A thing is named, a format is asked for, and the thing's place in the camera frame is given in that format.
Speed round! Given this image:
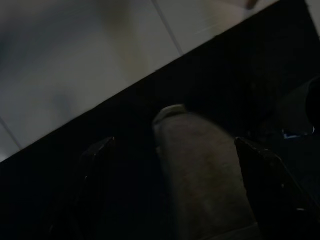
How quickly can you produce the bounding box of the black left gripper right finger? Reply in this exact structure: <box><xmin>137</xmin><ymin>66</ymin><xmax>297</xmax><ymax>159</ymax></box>
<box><xmin>234</xmin><ymin>136</ymin><xmax>320</xmax><ymax>240</ymax></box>

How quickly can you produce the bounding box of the grey robot leg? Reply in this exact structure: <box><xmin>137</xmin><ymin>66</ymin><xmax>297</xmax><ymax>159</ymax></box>
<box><xmin>151</xmin><ymin>104</ymin><xmax>260</xmax><ymax>240</ymax></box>
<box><xmin>273</xmin><ymin>74</ymin><xmax>320</xmax><ymax>137</ymax></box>

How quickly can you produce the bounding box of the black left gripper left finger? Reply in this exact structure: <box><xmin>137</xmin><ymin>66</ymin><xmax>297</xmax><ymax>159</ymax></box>
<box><xmin>42</xmin><ymin>136</ymin><xmax>117</xmax><ymax>240</ymax></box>

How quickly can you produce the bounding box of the large black floor mat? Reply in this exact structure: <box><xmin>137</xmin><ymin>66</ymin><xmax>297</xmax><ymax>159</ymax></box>
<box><xmin>0</xmin><ymin>0</ymin><xmax>320</xmax><ymax>240</ymax></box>

